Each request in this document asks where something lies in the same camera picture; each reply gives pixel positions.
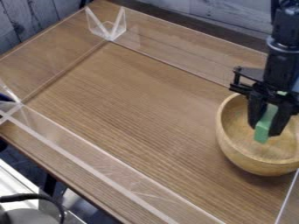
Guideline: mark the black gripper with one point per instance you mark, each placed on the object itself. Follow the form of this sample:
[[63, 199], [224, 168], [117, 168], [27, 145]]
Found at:
[[248, 84]]

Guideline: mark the green rectangular block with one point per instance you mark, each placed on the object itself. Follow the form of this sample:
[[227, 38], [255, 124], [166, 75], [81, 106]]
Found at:
[[262, 128]]

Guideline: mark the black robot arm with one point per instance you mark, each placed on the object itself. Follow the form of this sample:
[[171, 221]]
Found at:
[[282, 61]]

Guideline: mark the brown wooden bowl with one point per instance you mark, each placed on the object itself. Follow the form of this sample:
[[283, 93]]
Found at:
[[266, 159]]

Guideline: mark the clear acrylic front barrier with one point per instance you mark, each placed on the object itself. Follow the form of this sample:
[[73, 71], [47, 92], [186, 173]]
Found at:
[[103, 179]]

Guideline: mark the clear acrylic corner bracket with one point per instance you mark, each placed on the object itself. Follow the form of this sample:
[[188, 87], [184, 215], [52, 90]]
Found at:
[[108, 30]]

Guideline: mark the grey metal bracket with screw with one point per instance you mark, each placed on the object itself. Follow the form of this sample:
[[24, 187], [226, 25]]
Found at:
[[73, 216]]

